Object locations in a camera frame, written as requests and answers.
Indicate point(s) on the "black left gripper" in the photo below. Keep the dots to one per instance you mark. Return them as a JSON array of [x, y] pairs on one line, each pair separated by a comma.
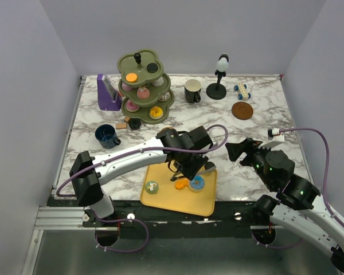
[[190, 173]]

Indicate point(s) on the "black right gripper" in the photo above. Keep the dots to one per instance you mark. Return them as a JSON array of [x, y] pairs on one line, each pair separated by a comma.
[[234, 149]]

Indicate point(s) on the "black patterned sandwich cookie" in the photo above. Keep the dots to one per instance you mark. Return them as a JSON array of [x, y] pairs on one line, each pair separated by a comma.
[[210, 166]]

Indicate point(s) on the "metal serving tongs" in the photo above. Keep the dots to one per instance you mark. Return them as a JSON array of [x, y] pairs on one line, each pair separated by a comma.
[[200, 172]]

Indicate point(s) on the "yellow serving tray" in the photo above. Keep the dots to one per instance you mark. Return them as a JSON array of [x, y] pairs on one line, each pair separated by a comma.
[[185, 200]]

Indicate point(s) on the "yellow frosted donut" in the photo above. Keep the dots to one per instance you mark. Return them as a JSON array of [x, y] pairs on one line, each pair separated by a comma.
[[156, 112]]

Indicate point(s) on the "white sprinkled donut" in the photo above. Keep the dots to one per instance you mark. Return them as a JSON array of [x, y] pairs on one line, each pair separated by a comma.
[[165, 96]]

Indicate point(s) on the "pink frosted donut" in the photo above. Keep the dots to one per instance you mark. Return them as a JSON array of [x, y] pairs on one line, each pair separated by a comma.
[[131, 107]]

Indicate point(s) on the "pink snowball cake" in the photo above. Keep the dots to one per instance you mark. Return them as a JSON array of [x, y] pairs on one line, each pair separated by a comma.
[[143, 92]]

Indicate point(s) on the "grey snowball cake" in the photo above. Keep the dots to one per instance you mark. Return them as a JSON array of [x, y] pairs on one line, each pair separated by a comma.
[[158, 82]]

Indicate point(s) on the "purple snowball cake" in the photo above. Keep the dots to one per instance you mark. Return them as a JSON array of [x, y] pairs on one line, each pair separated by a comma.
[[126, 87]]

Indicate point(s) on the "round orange biscuit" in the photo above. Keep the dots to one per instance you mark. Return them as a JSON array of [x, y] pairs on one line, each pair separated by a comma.
[[132, 77]]

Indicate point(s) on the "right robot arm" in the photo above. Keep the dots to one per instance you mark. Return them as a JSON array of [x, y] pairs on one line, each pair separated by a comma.
[[298, 205]]

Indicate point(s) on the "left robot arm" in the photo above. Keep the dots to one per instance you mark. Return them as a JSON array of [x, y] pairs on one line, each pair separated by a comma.
[[89, 174]]

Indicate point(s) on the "orange fish cookie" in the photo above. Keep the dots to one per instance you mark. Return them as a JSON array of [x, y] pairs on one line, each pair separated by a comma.
[[181, 183]]

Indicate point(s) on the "blue frosted donut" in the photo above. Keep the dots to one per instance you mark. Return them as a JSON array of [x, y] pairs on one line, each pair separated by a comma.
[[197, 184]]

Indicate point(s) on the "light wooden coaster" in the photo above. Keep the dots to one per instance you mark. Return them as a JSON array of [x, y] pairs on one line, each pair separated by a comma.
[[166, 129]]

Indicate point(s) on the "green snowball cake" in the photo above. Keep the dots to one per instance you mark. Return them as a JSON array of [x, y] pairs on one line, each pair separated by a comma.
[[151, 187]]

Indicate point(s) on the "dark wooden coaster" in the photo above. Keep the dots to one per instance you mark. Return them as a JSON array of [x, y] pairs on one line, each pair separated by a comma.
[[242, 110]]

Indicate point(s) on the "toy car blue wheels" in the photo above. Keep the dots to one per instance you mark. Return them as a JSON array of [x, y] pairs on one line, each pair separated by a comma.
[[242, 90]]

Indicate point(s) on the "black lamp white bulb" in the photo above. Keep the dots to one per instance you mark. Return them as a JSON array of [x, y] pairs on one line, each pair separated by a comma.
[[217, 91]]

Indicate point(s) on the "black cream mug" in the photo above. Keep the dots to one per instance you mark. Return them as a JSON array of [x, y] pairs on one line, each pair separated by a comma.
[[192, 91]]

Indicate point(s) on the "green tiered cake stand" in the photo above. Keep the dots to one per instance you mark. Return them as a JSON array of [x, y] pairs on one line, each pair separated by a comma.
[[137, 63]]

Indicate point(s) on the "dark blue mug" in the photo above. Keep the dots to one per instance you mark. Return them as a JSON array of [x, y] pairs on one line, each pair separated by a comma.
[[107, 137]]

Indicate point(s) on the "purple box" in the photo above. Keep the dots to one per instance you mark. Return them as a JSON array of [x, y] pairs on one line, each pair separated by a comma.
[[108, 97]]

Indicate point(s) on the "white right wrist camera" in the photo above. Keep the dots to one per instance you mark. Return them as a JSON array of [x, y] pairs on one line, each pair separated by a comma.
[[275, 138]]

